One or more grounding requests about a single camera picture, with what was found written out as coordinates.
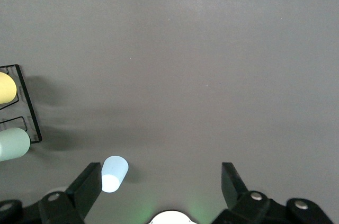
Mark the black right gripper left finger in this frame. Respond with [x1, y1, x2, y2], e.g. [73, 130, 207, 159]
[0, 162, 103, 224]

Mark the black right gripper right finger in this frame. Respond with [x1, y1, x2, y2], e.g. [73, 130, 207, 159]
[211, 162, 335, 224]

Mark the pale green plastic cup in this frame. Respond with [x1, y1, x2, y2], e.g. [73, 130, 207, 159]
[0, 127, 31, 162]

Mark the black wire cup holder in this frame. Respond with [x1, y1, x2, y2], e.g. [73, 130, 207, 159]
[0, 64, 43, 144]

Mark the yellow plastic cup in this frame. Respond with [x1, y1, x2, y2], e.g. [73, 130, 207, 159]
[0, 71, 17, 104]

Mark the light blue plastic cup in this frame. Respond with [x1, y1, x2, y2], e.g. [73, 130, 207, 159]
[101, 156, 129, 193]

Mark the dark grey table mat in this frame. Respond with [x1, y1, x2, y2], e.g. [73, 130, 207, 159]
[0, 0, 339, 224]

